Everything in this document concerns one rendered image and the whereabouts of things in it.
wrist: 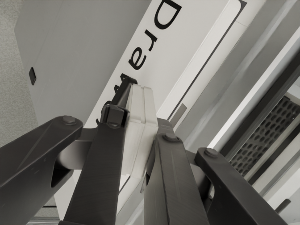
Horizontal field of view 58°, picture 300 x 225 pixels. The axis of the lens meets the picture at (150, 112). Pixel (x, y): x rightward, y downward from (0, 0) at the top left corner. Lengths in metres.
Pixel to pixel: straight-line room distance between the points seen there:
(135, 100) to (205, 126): 0.11
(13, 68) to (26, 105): 0.19
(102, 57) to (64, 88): 0.13
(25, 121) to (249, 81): 1.25
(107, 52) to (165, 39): 0.15
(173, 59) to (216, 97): 0.06
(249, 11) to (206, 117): 0.10
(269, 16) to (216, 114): 0.09
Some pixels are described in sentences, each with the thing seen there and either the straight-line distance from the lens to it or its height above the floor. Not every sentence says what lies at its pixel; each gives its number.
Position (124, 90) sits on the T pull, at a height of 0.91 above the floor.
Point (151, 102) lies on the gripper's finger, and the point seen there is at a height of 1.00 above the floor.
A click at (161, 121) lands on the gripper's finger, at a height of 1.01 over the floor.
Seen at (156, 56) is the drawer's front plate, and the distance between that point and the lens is 0.29.
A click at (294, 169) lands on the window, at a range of 0.23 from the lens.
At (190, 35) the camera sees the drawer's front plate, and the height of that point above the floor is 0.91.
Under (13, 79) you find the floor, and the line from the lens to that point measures 1.27.
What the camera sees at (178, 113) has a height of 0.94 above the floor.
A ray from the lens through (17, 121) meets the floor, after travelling 1.40.
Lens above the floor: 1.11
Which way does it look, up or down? 43 degrees down
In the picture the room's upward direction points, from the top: 142 degrees clockwise
